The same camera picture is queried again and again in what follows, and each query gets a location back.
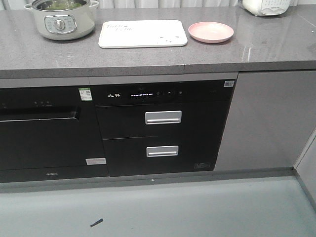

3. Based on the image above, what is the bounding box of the grey cabinet door panel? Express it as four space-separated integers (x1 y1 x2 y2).
215 71 316 171

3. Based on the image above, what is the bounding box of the white side cabinet panel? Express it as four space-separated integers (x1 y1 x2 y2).
294 129 316 211

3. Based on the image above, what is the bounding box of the pink round plate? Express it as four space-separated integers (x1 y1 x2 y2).
188 22 234 43

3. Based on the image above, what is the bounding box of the pale green electric pot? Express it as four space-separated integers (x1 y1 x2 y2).
24 0 99 40

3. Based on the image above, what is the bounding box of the cream bear serving tray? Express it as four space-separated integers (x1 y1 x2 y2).
98 20 188 49

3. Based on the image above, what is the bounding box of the silver upper drawer handle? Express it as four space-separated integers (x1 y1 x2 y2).
145 111 182 125

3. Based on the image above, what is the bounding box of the grey stone countertop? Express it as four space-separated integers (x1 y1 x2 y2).
0 4 316 79

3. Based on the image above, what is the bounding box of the silver lower drawer handle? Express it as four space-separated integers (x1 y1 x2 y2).
146 146 179 158

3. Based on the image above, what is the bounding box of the black built-in oven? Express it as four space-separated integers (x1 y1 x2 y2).
0 86 109 183

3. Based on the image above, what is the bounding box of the silver drawer handle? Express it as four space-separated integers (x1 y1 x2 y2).
145 111 182 125
146 146 179 158

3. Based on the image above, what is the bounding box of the black tape strip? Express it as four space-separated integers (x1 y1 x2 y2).
90 218 104 228

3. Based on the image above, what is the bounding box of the white pleated curtain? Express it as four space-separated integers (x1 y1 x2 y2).
0 0 316 10

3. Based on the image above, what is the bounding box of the black drawer sterilizer cabinet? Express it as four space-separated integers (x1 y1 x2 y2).
91 79 235 177

